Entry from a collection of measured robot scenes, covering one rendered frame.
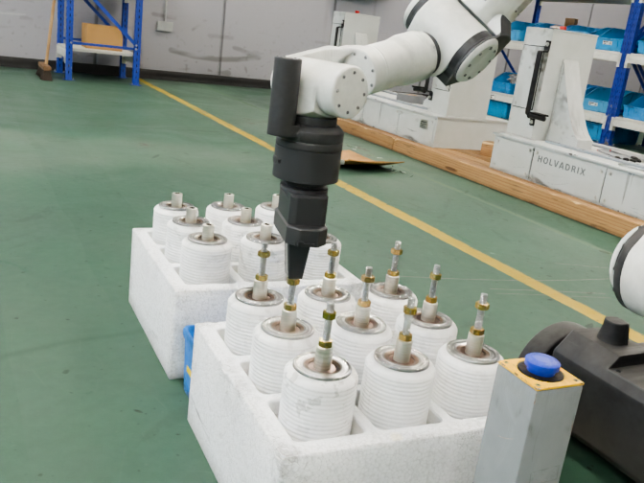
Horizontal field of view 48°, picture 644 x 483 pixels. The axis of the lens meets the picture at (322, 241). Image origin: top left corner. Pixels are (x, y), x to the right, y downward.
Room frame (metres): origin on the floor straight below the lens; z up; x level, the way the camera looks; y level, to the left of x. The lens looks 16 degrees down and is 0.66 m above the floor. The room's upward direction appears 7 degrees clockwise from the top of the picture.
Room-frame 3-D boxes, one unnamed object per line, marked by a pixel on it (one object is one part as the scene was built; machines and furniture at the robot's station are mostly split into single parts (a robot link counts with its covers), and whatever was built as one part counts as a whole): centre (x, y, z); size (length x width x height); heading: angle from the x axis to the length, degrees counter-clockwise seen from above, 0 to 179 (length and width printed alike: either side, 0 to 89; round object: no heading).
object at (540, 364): (0.77, -0.27, 0.32); 0.04 x 0.04 x 0.02
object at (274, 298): (1.05, 0.09, 0.25); 0.08 x 0.08 x 0.01
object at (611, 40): (6.77, -2.48, 0.89); 0.50 x 0.38 x 0.21; 118
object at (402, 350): (0.89, -0.13, 0.26); 0.02 x 0.02 x 0.03
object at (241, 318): (1.05, 0.09, 0.16); 0.10 x 0.10 x 0.18
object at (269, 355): (0.94, 0.03, 0.16); 0.10 x 0.10 x 0.18
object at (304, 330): (0.94, 0.03, 0.25); 0.08 x 0.08 x 0.01
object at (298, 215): (0.94, 0.03, 0.45); 0.13 x 0.10 x 0.12; 16
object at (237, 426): (0.99, -0.07, 0.09); 0.39 x 0.39 x 0.18; 27
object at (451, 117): (5.04, -0.43, 0.45); 1.61 x 0.57 x 0.74; 28
